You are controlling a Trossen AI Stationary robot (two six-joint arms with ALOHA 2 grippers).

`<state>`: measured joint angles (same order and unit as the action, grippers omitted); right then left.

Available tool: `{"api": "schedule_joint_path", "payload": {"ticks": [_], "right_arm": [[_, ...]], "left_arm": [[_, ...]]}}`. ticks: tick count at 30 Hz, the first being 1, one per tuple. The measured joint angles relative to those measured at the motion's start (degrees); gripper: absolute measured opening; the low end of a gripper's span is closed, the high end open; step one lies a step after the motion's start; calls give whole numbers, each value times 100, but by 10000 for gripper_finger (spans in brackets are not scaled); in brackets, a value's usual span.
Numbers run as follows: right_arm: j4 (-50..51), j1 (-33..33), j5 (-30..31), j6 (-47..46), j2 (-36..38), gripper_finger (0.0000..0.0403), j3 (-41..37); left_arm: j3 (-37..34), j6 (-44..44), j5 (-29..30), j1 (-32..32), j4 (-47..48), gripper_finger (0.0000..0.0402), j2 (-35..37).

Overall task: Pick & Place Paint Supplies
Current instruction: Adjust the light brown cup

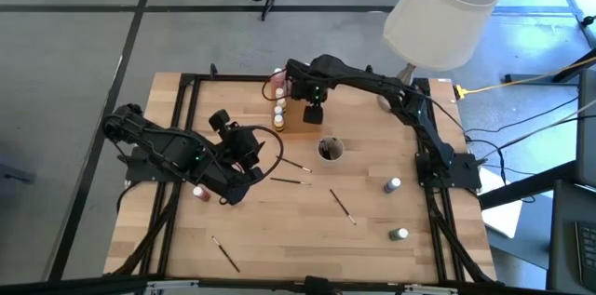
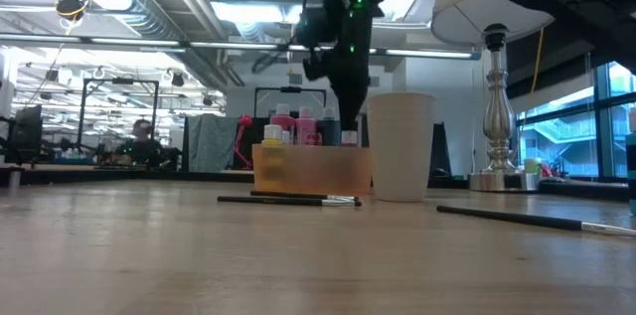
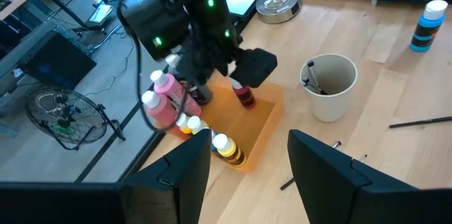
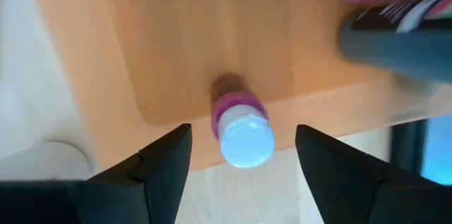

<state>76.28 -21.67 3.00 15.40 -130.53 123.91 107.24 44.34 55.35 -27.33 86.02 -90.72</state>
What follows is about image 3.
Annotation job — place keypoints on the black floor fan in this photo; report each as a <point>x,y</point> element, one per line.
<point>65,125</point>

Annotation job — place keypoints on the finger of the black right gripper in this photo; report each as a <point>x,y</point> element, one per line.
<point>254,66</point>

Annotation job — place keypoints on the small lime paint bottle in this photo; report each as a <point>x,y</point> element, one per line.
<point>231,153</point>

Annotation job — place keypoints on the small magenta paint bottle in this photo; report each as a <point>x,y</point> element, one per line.
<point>245,97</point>

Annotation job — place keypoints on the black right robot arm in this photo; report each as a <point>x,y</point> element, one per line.
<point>155,22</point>

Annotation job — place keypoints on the large pink paint bottle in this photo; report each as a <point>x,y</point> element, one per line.
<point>169,86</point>

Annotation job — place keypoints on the large coral paint bottle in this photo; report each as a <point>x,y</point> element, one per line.
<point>160,112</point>

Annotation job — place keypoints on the small golden yellow paint bottle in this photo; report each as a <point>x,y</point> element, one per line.
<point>182,122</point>

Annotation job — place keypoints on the beige plastic cup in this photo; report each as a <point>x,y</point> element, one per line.
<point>332,107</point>

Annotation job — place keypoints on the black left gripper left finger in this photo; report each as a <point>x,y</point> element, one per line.
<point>187,171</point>

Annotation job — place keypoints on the black floor case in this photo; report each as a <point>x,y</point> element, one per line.
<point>60,61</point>

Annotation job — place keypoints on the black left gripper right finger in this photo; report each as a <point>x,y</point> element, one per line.
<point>318,174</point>

